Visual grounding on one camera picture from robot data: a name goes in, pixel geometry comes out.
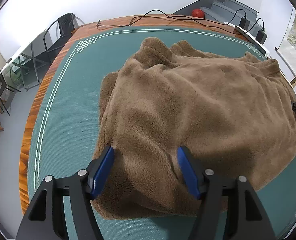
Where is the green table mat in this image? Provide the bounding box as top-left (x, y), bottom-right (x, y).
top-left (27, 26), bottom-right (296, 239)

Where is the black power adapter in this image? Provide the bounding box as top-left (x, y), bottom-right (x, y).
top-left (239, 17), bottom-right (250, 30)
top-left (256, 28), bottom-right (267, 44)

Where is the white power strip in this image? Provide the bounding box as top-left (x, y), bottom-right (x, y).
top-left (234, 25), bottom-right (270, 57)

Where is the black chair near cabinet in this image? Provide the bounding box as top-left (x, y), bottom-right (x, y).
top-left (0, 69), bottom-right (21, 115)

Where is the red ball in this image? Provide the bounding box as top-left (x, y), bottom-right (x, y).
top-left (191, 8), bottom-right (205, 18)

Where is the black cable on table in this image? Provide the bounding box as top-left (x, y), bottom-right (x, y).
top-left (96, 9), bottom-right (265, 34)

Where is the black power adapter near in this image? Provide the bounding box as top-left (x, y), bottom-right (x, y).
top-left (256, 28), bottom-right (267, 44)

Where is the black metal chair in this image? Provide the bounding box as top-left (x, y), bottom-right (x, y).
top-left (43, 12), bottom-right (76, 63)

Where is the brown fleece sweater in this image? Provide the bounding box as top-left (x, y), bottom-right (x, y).
top-left (92, 37), bottom-right (296, 219)

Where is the black power adapter far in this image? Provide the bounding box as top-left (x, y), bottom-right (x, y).
top-left (239, 17), bottom-right (250, 30)

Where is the white folding table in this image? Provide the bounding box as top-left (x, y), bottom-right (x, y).
top-left (1, 31), bottom-right (49, 91)

